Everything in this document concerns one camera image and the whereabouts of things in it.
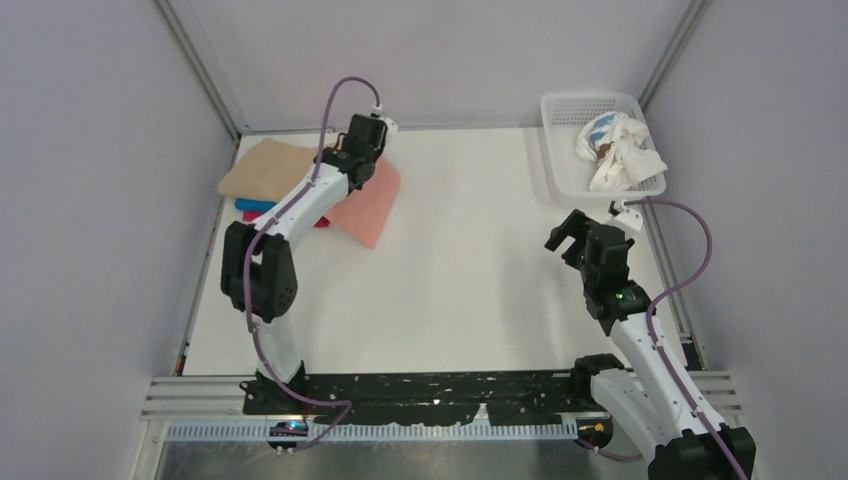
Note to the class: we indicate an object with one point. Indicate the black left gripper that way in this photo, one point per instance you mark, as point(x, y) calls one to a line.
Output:
point(365, 132)

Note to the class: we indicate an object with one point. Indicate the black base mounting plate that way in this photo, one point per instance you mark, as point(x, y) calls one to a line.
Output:
point(524, 397)

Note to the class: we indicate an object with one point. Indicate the white crumpled t-shirt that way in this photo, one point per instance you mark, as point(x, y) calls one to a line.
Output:
point(615, 143)

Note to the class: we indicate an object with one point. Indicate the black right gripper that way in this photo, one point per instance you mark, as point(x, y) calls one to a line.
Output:
point(582, 237)

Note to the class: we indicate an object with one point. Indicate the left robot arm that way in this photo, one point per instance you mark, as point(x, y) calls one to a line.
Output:
point(258, 272)

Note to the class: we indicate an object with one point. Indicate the salmon pink t-shirt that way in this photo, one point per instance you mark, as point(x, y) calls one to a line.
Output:
point(364, 213)

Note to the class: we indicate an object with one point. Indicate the beige folded t-shirt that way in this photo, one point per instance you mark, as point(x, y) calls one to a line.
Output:
point(268, 171)

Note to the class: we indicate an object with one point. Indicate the white plastic basket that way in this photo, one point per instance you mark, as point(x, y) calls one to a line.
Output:
point(563, 116)

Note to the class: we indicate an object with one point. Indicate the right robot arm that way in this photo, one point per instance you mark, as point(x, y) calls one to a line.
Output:
point(648, 392)

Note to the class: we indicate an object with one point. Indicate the blue folded t-shirt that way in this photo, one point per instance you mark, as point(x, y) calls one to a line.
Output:
point(243, 204)

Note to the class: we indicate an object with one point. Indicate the white slotted cable duct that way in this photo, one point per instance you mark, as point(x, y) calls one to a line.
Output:
point(270, 430)

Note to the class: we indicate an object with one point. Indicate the magenta folded t-shirt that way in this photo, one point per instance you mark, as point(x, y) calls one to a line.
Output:
point(252, 216)

